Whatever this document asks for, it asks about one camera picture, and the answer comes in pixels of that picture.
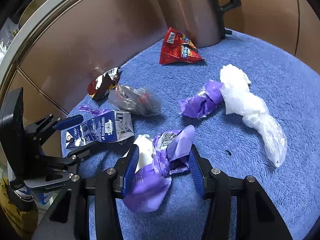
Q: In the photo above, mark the blue terry towel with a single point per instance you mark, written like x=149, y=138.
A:
x=290, y=89

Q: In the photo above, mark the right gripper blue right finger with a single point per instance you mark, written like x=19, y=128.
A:
x=200, y=168

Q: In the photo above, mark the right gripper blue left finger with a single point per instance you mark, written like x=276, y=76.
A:
x=126, y=167

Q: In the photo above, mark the purple plastic scrap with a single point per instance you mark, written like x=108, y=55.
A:
x=94, y=112

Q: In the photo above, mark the blue white milk carton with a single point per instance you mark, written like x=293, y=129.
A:
x=113, y=126

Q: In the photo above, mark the purple white plastic bag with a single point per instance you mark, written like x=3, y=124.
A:
x=166, y=154

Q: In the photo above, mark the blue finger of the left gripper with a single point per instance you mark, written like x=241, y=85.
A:
x=83, y=152
x=69, y=122

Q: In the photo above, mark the red snack bag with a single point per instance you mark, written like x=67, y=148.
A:
x=177, y=47

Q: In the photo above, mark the dark red silver snack wrapper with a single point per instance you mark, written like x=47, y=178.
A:
x=103, y=84

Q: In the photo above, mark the brown black electric kettle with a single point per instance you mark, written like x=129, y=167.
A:
x=201, y=20

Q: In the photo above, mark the clear grey plastic bag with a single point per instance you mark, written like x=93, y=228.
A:
x=136, y=101

